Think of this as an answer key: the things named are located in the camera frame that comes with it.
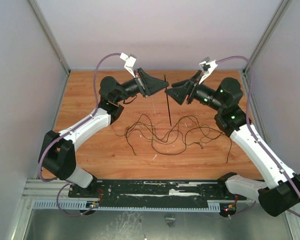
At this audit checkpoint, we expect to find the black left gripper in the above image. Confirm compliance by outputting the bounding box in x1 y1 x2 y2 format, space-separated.
115 67 170 103

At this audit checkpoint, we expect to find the black zip tie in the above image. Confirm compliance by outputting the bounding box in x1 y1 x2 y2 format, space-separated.
163 74 172 127

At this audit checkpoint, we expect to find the black wire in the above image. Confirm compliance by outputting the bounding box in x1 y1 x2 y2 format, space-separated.
114 119 206 156
124 113 211 143
149 124 233 165

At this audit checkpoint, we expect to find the dark brown wire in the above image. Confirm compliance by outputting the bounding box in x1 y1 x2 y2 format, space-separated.
174 114 233 145

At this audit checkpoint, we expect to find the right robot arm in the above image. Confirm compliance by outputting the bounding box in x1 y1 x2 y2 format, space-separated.
165 71 300 217

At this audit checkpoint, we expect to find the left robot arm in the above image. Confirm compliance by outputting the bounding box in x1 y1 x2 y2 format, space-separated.
38 68 169 198

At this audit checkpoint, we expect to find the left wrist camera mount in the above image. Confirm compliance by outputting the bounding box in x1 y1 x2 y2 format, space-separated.
119 52 137 77

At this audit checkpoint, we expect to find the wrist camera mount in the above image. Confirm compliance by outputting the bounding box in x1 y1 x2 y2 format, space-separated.
198 57 218 84
119 52 137 77

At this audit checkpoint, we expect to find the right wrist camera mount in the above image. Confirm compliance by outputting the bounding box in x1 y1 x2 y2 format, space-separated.
198 57 218 84

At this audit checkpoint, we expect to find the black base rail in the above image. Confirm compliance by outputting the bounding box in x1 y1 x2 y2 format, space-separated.
68 179 245 210

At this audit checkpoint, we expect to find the grey slotted cable duct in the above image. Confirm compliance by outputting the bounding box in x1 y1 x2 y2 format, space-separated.
31 199 221 213

